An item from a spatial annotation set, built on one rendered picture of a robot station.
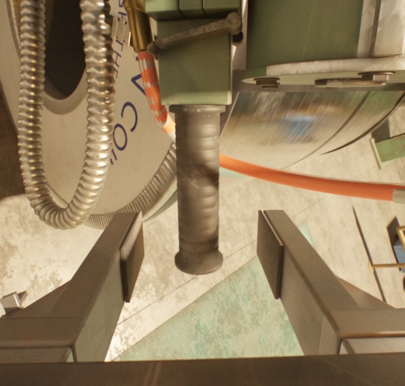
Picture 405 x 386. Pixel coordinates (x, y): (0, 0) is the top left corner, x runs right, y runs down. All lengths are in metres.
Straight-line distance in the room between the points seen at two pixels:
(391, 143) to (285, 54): 4.90
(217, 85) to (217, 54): 0.02
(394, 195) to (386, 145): 4.84
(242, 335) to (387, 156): 3.72
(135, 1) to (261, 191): 2.20
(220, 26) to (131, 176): 0.45
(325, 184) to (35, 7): 0.29
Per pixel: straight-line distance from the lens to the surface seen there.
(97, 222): 0.81
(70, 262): 1.47
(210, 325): 1.90
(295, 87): 0.59
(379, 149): 5.10
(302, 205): 2.84
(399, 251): 4.70
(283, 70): 0.17
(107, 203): 0.73
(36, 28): 0.32
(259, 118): 0.56
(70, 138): 0.85
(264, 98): 0.54
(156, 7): 0.21
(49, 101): 0.93
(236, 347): 2.06
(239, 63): 0.43
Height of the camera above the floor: 1.41
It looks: 47 degrees down
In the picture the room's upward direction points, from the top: 70 degrees clockwise
